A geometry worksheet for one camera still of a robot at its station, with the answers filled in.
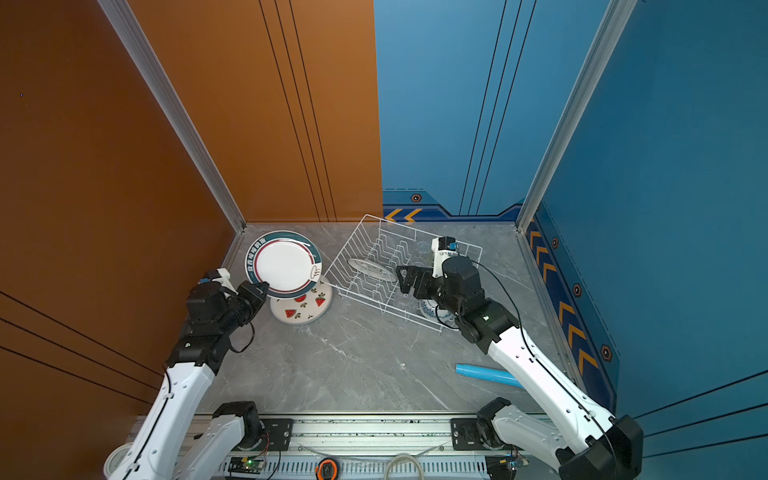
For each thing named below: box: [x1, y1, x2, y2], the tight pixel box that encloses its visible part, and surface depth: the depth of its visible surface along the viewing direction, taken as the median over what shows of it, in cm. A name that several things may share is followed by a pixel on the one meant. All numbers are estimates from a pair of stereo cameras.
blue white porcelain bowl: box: [421, 299, 452, 318], surface depth 91 cm
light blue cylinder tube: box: [455, 364, 525, 389], surface depth 85 cm
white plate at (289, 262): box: [245, 230, 323, 299], surface depth 84 cm
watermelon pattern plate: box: [270, 276, 333, 325], surface depth 96 cm
